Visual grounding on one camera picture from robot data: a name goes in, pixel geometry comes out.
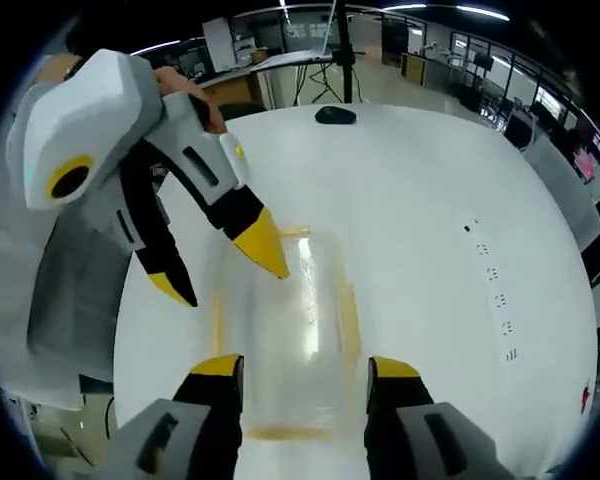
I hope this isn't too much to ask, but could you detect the white power strip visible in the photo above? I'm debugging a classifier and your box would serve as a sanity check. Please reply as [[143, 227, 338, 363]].
[[454, 208, 524, 369]]

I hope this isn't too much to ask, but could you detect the person's white grey clothing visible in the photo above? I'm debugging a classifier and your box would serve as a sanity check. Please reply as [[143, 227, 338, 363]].
[[0, 207, 129, 414]]

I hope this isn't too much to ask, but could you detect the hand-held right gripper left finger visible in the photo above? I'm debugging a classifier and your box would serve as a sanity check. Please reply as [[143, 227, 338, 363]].
[[99, 353, 246, 480]]

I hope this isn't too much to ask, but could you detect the monitor with red screen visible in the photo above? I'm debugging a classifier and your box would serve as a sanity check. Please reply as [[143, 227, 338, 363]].
[[572, 149, 600, 185]]

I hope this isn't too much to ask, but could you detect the black office chair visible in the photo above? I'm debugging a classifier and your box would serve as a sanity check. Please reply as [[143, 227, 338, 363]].
[[218, 101, 267, 123]]

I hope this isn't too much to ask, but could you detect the person's left hand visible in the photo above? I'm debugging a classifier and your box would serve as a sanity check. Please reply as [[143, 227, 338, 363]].
[[151, 65, 227, 135]]

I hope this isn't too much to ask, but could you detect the wooden background desk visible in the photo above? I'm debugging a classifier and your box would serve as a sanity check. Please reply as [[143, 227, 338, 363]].
[[197, 67, 274, 109]]

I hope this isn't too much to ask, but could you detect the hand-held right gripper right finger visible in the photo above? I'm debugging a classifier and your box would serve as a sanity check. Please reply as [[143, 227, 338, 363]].
[[363, 355, 521, 480]]

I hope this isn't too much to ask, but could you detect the clear plastic food container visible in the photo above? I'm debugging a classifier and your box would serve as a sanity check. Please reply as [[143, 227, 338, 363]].
[[211, 224, 365, 445]]

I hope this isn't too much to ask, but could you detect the black tripod stand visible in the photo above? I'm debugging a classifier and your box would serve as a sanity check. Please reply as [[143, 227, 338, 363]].
[[307, 0, 367, 107]]

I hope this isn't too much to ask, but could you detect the black computer mouse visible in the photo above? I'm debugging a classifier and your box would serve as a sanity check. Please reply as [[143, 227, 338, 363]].
[[314, 105, 357, 126]]

